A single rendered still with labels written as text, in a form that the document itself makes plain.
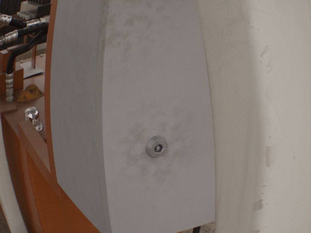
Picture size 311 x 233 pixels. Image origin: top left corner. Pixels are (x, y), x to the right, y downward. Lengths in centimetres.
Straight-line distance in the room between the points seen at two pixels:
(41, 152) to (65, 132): 25
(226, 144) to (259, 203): 4
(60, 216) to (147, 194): 63
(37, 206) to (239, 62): 106
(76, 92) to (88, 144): 7
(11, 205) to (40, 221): 14
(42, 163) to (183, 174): 35
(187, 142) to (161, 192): 7
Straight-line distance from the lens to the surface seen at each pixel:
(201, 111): 71
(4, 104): 145
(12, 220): 142
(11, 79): 144
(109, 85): 63
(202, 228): 200
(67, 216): 132
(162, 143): 68
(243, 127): 26
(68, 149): 79
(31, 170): 122
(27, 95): 146
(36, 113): 123
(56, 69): 80
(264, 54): 24
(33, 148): 105
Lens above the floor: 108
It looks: 21 degrees down
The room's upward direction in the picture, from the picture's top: 2 degrees clockwise
